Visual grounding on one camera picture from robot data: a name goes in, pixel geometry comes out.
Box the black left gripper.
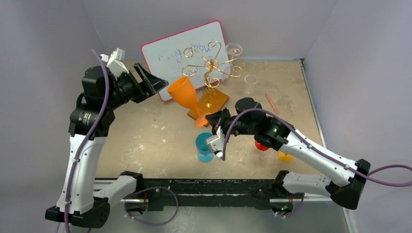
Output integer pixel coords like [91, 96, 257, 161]
[104, 63, 168, 110]

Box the orange plastic wine glass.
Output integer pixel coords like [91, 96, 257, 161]
[167, 76, 208, 127]

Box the clear wine glass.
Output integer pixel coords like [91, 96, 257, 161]
[223, 43, 243, 79]

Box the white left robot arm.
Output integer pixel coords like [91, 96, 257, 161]
[45, 63, 168, 229]

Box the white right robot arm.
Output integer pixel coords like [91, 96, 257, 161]
[205, 98, 371, 210]

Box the blue plastic wine glass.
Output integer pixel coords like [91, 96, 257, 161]
[195, 132, 214, 163]

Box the red plastic wine glass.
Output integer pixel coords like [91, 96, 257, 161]
[255, 141, 269, 151]

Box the yellow plastic wine glass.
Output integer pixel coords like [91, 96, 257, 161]
[277, 151, 294, 163]

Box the pink framed whiteboard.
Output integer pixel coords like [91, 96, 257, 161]
[141, 20, 230, 89]

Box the pink pencil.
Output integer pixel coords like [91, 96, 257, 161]
[265, 93, 279, 115]

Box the gold wire wine glass rack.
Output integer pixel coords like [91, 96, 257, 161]
[182, 41, 230, 115]

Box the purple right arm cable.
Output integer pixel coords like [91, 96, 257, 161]
[222, 108, 412, 188]

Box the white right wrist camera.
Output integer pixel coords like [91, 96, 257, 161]
[206, 126, 225, 160]

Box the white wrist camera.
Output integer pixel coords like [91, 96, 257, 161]
[206, 126, 225, 160]
[100, 48, 129, 78]

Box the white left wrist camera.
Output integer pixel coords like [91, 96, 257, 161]
[100, 48, 129, 78]

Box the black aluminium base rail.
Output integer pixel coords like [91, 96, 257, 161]
[93, 178, 335, 213]

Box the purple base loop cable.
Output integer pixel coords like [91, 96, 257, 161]
[124, 186, 180, 227]

